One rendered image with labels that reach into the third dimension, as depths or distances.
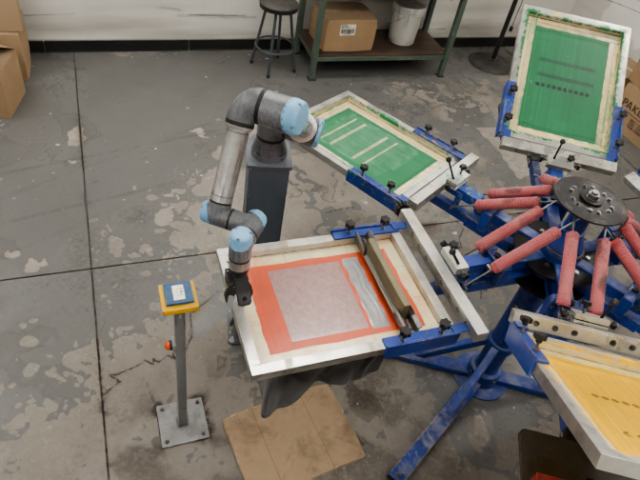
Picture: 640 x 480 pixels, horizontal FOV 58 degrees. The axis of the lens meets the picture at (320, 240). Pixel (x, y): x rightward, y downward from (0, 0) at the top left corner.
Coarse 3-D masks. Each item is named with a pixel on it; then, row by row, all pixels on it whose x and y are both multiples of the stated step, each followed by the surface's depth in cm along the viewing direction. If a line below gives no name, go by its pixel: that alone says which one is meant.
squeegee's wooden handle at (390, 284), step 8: (368, 240) 231; (368, 248) 232; (376, 248) 228; (368, 256) 233; (376, 256) 225; (376, 264) 226; (384, 264) 222; (376, 272) 227; (384, 272) 221; (392, 272) 220; (384, 280) 222; (392, 280) 217; (392, 288) 215; (400, 288) 214; (392, 296) 216; (400, 296) 211; (400, 304) 211; (408, 304) 209; (400, 312) 212; (408, 312) 212
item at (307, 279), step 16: (336, 256) 236; (352, 256) 237; (384, 256) 240; (256, 272) 223; (272, 272) 224; (288, 272) 226; (304, 272) 227; (320, 272) 228; (336, 272) 230; (368, 272) 232; (256, 288) 218; (272, 288) 219; (288, 288) 220; (304, 288) 221; (320, 288) 222; (336, 288) 224; (352, 288) 225; (256, 304) 212; (272, 304) 213
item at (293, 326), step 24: (264, 312) 210; (288, 312) 211; (312, 312) 213; (336, 312) 215; (360, 312) 217; (264, 336) 202; (288, 336) 204; (312, 336) 206; (336, 336) 207; (360, 336) 209
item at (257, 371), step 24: (288, 240) 234; (312, 240) 236; (336, 240) 238; (408, 264) 236; (240, 312) 204; (432, 312) 221; (240, 336) 197; (288, 360) 193; (312, 360) 194; (336, 360) 197
